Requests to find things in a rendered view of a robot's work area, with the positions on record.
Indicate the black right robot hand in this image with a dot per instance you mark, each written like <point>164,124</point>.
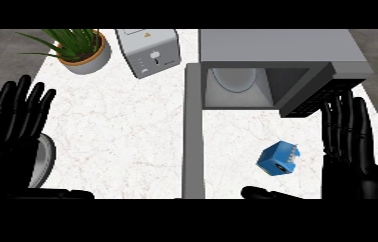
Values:
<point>352,159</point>

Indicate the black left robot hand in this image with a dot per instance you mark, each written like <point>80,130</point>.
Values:
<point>20,126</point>

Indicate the blue milk carton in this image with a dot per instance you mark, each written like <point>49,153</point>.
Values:
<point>278,158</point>

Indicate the grey microwave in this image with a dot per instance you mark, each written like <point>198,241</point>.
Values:
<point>281,69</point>

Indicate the grey microwave door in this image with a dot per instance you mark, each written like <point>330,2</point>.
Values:
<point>192,132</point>

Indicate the white microwave turntable plate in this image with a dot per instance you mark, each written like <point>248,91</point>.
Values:
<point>237,79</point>

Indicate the green potted plant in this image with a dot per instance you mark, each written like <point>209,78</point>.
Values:
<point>79,51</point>

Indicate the silver toaster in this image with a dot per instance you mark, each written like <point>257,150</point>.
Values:
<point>150,51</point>

